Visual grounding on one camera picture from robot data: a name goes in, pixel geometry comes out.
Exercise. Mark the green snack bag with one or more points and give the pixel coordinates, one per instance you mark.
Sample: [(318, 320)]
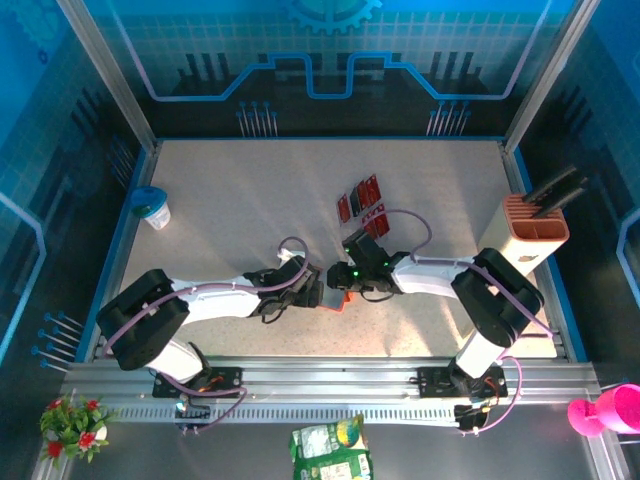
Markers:
[(325, 437), (335, 470)]

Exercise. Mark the orange felt card holder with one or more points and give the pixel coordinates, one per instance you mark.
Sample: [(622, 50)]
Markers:
[(334, 306)]

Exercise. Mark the black VIP card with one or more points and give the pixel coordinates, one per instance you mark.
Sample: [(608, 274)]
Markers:
[(355, 202)]

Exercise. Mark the black knife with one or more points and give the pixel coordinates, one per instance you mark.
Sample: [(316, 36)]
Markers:
[(555, 182), (565, 197)]

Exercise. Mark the white cup blue lid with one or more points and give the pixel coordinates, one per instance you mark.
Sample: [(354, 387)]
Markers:
[(155, 215)]

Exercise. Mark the artificial plant red flowers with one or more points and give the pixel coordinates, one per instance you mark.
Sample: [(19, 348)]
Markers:
[(75, 425)]

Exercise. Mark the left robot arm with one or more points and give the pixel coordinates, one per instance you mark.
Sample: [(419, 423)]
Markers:
[(220, 297)]

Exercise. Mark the white orange knife block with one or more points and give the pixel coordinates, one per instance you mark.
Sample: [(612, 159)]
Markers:
[(540, 232)]

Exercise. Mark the red VIP card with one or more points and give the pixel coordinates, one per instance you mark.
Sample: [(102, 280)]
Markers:
[(382, 226), (363, 194), (374, 186), (369, 225), (343, 209)]

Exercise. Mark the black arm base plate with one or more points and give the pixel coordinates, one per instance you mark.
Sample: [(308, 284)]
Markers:
[(225, 377), (432, 382)]

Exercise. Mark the clear acrylic card display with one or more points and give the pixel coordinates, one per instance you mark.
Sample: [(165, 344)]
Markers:
[(352, 225)]

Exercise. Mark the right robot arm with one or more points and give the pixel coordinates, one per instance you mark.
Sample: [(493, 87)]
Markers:
[(430, 272)]

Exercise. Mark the aluminium mounting rail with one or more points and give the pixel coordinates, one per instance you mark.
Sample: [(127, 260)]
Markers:
[(325, 380)]

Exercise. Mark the pink plastic cup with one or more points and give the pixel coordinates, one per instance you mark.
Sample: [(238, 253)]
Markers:
[(615, 410)]

